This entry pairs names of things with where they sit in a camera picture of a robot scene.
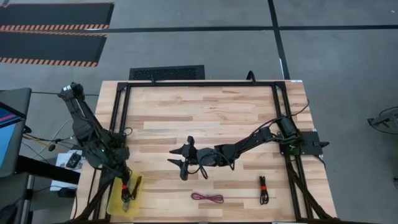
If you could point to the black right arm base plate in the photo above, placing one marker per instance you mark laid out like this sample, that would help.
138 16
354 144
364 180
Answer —
311 140

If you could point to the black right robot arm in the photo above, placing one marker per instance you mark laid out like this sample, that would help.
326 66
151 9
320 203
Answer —
248 141

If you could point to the yellow translucent plastic tray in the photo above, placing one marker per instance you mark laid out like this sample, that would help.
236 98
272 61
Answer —
118 205

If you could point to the black floor vent grille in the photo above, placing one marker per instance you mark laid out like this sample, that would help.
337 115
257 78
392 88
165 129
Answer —
168 73

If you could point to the grey computer monitor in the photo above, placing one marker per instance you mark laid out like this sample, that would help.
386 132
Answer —
12 137

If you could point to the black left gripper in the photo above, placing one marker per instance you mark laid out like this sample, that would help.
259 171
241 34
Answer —
122 161

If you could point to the black aluminium table frame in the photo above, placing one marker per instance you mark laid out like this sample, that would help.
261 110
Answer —
202 84

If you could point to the black desk edge bar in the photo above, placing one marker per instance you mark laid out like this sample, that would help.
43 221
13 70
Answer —
46 169

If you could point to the black hazard-striped floor mat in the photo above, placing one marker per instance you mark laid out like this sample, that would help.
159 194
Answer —
56 14
49 46

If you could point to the black handheld device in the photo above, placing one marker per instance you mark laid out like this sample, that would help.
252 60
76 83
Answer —
73 160

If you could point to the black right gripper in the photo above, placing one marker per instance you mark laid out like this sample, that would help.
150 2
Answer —
191 157

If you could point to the black power adapter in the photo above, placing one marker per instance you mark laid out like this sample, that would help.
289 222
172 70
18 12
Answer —
66 193

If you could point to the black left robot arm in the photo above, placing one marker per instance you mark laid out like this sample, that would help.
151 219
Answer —
84 127

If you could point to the white paper sheet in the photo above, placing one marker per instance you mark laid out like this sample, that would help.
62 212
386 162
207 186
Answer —
60 160

